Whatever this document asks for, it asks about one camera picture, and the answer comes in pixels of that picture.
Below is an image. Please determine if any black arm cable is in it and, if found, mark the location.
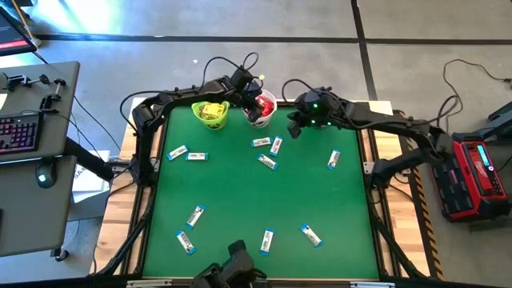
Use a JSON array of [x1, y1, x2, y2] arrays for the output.
[[281, 78, 461, 125], [118, 50, 261, 135]]

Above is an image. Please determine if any black computer mouse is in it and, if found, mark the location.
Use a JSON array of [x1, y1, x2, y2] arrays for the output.
[[34, 159, 57, 189]]

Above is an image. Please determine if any white printed box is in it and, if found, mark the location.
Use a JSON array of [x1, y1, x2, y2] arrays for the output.
[[73, 163, 111, 193]]

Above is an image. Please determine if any green halloween bucket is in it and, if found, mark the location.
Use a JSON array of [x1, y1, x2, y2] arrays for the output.
[[190, 99, 231, 131]]

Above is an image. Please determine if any black desk caster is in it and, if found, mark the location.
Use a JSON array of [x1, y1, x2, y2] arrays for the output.
[[50, 248, 70, 263]]

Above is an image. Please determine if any black desk leg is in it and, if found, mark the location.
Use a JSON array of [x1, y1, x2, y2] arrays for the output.
[[63, 138, 115, 182]]

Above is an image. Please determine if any black floor cable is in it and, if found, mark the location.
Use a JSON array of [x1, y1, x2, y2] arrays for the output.
[[442, 58, 512, 139]]

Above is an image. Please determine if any black backlit keyboard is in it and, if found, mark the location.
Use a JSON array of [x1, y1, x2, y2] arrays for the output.
[[0, 111, 44, 155]]

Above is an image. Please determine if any black monitor red stripe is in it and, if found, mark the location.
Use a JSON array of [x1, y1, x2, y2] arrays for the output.
[[0, 7, 40, 57]]

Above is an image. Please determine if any red Skittles candy packet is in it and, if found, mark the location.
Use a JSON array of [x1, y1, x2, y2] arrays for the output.
[[255, 94, 276, 117]]

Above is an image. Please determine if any grey desk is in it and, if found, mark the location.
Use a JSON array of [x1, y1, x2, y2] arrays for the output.
[[0, 154, 77, 258]]

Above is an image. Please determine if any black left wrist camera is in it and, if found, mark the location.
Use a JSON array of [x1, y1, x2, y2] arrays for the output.
[[230, 66, 254, 87]]

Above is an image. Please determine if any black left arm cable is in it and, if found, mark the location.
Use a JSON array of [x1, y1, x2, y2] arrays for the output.
[[118, 50, 261, 135]]

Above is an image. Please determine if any black desk clamp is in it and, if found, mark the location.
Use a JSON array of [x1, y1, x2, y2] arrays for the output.
[[38, 78, 67, 114], [0, 73, 51, 92]]

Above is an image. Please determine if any yellow black hazard strip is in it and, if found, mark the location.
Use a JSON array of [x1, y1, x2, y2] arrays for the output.
[[394, 110, 447, 281]]

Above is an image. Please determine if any dark blue floor stand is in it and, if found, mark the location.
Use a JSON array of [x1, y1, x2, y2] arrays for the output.
[[487, 99, 512, 139]]

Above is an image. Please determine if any black angular device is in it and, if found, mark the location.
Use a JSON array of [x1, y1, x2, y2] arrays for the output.
[[191, 238, 267, 288]]

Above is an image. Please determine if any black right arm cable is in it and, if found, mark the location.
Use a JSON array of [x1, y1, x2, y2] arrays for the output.
[[281, 78, 461, 125]]

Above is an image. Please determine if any white halloween bucket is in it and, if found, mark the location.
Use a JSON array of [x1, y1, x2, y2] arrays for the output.
[[242, 88, 278, 129]]

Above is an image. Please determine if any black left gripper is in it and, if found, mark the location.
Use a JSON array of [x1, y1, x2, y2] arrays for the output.
[[235, 79, 265, 123]]

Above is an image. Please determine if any yellow Sour Patch candy packet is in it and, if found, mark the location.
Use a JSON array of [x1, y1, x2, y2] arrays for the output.
[[199, 102, 226, 121]]

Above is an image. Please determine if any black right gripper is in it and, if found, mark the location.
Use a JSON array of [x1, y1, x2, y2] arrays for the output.
[[287, 88, 347, 140]]

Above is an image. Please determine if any red black power station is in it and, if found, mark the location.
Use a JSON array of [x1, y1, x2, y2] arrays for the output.
[[431, 134, 512, 223]]

